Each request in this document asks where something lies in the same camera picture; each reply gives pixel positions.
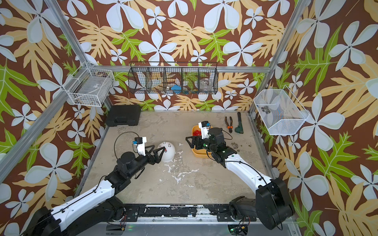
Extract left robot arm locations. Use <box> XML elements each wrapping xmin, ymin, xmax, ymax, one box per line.
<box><xmin>22</xmin><ymin>137</ymin><xmax>166</xmax><ymax>236</ymax></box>

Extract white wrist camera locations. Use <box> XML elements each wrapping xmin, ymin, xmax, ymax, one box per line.
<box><xmin>133</xmin><ymin>137</ymin><xmax>147</xmax><ymax>156</ymax></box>
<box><xmin>198</xmin><ymin>121</ymin><xmax>211</xmax><ymax>139</ymax></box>

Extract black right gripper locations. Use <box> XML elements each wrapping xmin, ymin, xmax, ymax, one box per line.
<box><xmin>186</xmin><ymin>135</ymin><xmax>218</xmax><ymax>154</ymax></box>

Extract white mesh basket right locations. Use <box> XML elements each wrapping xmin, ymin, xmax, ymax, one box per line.
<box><xmin>254</xmin><ymin>86</ymin><xmax>310</xmax><ymax>136</ymax></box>

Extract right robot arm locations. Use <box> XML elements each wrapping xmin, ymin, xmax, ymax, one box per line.
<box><xmin>186</xmin><ymin>128</ymin><xmax>295</xmax><ymax>230</ymax></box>

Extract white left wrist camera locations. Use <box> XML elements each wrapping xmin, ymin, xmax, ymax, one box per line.
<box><xmin>133</xmin><ymin>137</ymin><xmax>147</xmax><ymax>156</ymax></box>

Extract pile of red sleeves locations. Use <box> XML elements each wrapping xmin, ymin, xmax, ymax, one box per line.
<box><xmin>193</xmin><ymin>129</ymin><xmax>202</xmax><ymax>136</ymax></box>

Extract white dome screw fixture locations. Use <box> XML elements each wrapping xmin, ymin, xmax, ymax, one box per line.
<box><xmin>157</xmin><ymin>142</ymin><xmax>176</xmax><ymax>162</ymax></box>

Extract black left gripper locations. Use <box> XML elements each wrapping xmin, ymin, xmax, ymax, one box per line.
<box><xmin>127</xmin><ymin>144</ymin><xmax>164</xmax><ymax>179</ymax></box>

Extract black plastic tool case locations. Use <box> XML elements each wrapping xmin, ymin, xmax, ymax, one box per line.
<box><xmin>105</xmin><ymin>104</ymin><xmax>141</xmax><ymax>127</ymax></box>

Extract orange handled pliers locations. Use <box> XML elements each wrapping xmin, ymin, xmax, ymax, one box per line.
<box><xmin>224</xmin><ymin>117</ymin><xmax>233</xmax><ymax>133</ymax></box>

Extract white wire basket left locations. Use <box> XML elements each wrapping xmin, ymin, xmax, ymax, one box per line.
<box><xmin>65</xmin><ymin>63</ymin><xmax>115</xmax><ymax>107</ymax></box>

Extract yellow plastic tray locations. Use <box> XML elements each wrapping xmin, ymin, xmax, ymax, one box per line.
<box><xmin>186</xmin><ymin>121</ymin><xmax>218</xmax><ymax>156</ymax></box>

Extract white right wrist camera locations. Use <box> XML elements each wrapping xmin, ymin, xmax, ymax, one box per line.
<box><xmin>198</xmin><ymin>121</ymin><xmax>211</xmax><ymax>139</ymax></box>

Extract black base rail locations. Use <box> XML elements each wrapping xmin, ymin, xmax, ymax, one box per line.
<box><xmin>122</xmin><ymin>203</ymin><xmax>237</xmax><ymax>222</ymax></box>

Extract green pipe wrench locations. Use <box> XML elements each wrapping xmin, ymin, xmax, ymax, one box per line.
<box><xmin>235</xmin><ymin>112</ymin><xmax>244</xmax><ymax>134</ymax></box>

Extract black wire basket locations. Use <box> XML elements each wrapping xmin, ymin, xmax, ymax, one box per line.
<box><xmin>127</xmin><ymin>62</ymin><xmax>219</xmax><ymax>94</ymax></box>

